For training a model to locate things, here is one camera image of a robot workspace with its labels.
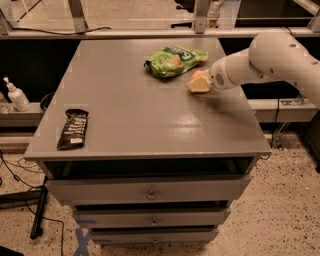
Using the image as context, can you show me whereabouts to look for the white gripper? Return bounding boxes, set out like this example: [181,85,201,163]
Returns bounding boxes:
[188,56,236,93]

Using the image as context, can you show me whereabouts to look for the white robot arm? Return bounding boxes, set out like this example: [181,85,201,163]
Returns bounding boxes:
[188,30,320,108]

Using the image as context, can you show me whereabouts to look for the black rxbar chocolate wrapper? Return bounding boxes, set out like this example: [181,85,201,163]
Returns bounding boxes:
[57,109,89,151]

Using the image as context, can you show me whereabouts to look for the green chip bag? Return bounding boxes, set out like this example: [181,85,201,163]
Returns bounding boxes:
[144,46,209,78]

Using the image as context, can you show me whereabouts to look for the grey drawer cabinet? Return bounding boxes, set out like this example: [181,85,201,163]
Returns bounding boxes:
[26,39,270,235]

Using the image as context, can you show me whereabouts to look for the top grey drawer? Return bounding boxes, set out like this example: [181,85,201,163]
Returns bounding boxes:
[46,175,251,205]

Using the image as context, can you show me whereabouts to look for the grey drawer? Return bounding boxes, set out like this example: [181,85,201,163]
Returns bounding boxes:
[91,229,218,244]
[73,208,231,228]
[46,175,251,205]

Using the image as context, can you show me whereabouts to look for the bottom grey drawer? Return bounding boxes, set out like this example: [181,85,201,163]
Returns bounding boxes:
[91,229,218,244]

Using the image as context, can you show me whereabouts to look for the middle grey drawer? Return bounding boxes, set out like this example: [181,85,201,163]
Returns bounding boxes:
[73,208,231,228]

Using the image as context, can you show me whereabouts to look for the white pump bottle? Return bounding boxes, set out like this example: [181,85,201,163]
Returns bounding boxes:
[3,77,31,112]

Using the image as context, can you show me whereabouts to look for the black floor stand leg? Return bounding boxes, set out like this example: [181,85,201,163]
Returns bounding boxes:
[30,178,48,240]

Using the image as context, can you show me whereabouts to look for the metal frame rail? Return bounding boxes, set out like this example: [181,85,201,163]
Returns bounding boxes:
[0,27,313,40]

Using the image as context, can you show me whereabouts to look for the black floor cable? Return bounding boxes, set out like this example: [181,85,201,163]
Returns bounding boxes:
[0,149,65,256]

